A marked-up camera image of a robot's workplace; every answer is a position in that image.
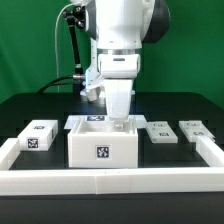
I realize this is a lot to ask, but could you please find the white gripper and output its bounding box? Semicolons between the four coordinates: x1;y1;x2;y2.
98;54;140;130

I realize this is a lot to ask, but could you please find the white cabinet box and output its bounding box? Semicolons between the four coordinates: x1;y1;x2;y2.
68;119;138;168

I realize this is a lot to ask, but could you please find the white small panel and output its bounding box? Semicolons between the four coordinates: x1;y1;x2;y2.
179;120;215;142
146;121;178;144

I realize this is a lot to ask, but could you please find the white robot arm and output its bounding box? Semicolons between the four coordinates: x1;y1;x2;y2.
70;0;170;130

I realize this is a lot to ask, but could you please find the white flat tagged panel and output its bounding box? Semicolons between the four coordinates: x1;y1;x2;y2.
64;115;147;130

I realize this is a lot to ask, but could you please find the white small tagged box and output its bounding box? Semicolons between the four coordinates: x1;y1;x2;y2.
18;120;58;151

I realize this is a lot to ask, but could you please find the white U-shaped frame fence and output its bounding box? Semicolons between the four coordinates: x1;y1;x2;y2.
0;136;224;196

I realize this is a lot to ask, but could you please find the black base cable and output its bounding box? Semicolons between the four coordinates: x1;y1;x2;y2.
37;75;75;94

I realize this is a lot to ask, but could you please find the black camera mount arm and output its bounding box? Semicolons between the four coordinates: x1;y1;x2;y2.
63;6;85;91

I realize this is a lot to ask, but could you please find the white thin cable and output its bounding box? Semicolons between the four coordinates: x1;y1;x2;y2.
54;2;83;94

